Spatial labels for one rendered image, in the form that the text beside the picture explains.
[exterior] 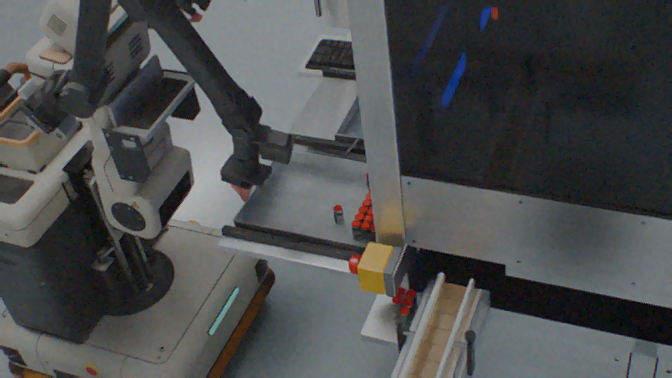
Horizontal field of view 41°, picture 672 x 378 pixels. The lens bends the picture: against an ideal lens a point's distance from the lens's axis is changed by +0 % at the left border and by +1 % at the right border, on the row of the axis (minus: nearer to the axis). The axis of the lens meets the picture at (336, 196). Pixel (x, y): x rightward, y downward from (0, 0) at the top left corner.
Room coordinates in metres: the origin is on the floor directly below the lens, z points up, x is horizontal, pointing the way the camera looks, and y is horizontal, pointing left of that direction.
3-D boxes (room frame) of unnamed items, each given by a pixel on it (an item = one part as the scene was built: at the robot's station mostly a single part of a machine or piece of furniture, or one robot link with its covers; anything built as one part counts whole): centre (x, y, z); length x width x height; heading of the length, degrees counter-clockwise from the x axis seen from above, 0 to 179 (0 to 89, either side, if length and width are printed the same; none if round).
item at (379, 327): (1.16, -0.09, 0.87); 0.14 x 0.13 x 0.02; 63
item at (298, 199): (1.52, 0.03, 0.90); 0.34 x 0.26 x 0.04; 62
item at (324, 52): (2.17, -0.18, 0.82); 0.40 x 0.14 x 0.02; 64
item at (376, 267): (1.19, -0.06, 0.99); 0.08 x 0.07 x 0.07; 63
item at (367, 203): (1.47, -0.07, 0.90); 0.18 x 0.02 x 0.05; 152
